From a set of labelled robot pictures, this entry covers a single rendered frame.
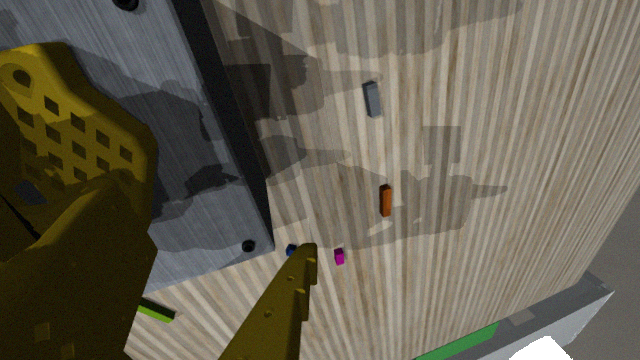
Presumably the orange rectangular rod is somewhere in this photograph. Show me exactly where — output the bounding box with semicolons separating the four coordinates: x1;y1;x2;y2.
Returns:
379;184;391;218

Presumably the magenta cube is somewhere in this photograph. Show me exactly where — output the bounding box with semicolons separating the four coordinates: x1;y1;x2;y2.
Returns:
334;248;344;266

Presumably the lime green rod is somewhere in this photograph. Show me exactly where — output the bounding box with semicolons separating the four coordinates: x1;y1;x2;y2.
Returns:
138;298;175;323

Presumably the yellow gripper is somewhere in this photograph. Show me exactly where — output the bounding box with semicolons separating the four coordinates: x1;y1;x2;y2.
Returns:
218;243;318;360

